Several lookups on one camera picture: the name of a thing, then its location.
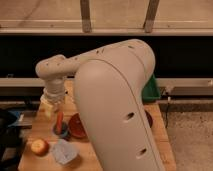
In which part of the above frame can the clear plastic cup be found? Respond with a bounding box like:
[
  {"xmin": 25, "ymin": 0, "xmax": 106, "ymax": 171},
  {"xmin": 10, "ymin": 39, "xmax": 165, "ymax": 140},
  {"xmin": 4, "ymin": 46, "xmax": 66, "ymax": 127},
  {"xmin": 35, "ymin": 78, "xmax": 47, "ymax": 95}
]
[{"xmin": 51, "ymin": 139, "xmax": 79, "ymax": 165}]

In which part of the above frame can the black chair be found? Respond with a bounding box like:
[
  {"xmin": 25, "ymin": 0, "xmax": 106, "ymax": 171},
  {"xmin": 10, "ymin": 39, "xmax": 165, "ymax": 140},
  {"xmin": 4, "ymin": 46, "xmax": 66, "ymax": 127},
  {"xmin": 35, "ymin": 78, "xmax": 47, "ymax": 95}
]
[{"xmin": 0, "ymin": 108, "xmax": 23, "ymax": 171}]

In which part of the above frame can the purple bowl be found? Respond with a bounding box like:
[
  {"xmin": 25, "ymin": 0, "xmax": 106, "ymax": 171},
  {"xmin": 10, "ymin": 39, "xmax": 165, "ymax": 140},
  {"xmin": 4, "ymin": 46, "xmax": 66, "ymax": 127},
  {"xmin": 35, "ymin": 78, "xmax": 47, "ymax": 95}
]
[{"xmin": 145, "ymin": 110, "xmax": 153, "ymax": 128}]

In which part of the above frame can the small blue cup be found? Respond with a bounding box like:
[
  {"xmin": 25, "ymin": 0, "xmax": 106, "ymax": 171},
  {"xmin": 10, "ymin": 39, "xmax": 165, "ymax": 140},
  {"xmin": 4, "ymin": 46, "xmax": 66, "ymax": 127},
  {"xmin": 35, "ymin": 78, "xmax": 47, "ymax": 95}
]
[{"xmin": 52, "ymin": 122, "xmax": 68, "ymax": 139}]

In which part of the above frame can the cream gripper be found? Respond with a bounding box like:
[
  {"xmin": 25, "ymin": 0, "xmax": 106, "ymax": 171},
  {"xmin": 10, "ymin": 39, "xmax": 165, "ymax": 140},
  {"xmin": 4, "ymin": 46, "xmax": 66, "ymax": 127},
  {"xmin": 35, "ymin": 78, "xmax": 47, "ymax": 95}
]
[{"xmin": 40, "ymin": 96, "xmax": 62, "ymax": 118}]

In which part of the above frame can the orange bowl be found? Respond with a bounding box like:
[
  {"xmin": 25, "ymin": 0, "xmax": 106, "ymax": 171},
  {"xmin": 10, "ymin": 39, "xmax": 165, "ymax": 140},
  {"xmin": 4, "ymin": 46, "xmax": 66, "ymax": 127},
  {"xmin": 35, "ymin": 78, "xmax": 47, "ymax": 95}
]
[{"xmin": 68, "ymin": 113, "xmax": 87, "ymax": 138}]

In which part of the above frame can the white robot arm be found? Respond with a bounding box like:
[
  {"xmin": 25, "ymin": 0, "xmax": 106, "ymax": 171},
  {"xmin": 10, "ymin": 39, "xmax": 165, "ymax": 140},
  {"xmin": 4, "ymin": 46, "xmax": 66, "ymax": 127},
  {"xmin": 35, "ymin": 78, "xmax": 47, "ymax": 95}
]
[{"xmin": 36, "ymin": 39, "xmax": 165, "ymax": 171}]

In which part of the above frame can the red yellow apple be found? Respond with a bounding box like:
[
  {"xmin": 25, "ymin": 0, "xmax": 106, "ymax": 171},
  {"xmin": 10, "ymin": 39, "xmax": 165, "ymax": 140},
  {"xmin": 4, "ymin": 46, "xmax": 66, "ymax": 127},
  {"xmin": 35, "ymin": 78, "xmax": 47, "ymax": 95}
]
[{"xmin": 31, "ymin": 139, "xmax": 49, "ymax": 156}]

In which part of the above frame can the green plastic bin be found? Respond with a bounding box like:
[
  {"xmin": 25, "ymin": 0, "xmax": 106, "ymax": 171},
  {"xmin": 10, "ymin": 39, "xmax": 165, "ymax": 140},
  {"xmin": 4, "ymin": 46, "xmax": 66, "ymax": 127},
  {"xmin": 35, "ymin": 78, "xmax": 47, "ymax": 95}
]
[{"xmin": 142, "ymin": 75, "xmax": 161, "ymax": 103}]

